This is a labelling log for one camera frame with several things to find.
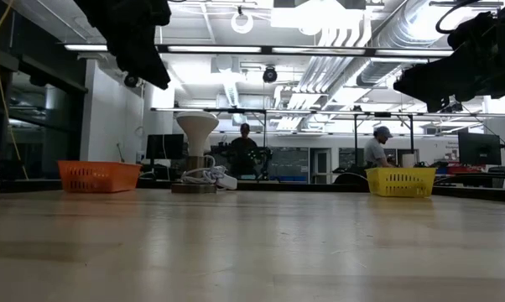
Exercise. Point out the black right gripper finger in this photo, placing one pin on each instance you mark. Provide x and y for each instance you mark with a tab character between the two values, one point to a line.
439	105
433	81

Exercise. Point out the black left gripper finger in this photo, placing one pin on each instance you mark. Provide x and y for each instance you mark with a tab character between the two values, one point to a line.
147	67

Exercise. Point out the black computer monitor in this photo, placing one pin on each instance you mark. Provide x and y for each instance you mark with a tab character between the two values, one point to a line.
164	147
479	149

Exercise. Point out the red storage box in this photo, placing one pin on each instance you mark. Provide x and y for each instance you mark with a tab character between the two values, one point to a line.
462	169

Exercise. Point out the white bulb lamp brass base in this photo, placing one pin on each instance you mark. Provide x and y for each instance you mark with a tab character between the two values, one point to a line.
197	126

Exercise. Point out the person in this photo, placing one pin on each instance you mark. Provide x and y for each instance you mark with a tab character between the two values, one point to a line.
374	151
244	151

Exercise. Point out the yellow plastic basket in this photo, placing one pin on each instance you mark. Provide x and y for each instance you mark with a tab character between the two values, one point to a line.
401	182

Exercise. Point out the black curved chair back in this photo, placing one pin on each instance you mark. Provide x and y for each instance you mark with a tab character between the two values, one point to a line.
349	179

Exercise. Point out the orange plastic basket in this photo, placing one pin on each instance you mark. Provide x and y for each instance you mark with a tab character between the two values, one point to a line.
99	176

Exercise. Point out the white glass door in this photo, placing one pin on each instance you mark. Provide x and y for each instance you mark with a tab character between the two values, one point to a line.
321	168

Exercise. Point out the black ceiling camera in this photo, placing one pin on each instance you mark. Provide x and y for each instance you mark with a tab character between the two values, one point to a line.
131	81

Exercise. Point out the silver ventilation duct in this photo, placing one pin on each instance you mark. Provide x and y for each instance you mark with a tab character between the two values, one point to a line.
403	29

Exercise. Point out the black aluminium rig frame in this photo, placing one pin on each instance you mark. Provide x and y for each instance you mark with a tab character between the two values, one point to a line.
319	51

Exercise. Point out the black overhead camera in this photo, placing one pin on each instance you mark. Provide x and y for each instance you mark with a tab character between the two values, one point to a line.
270	75

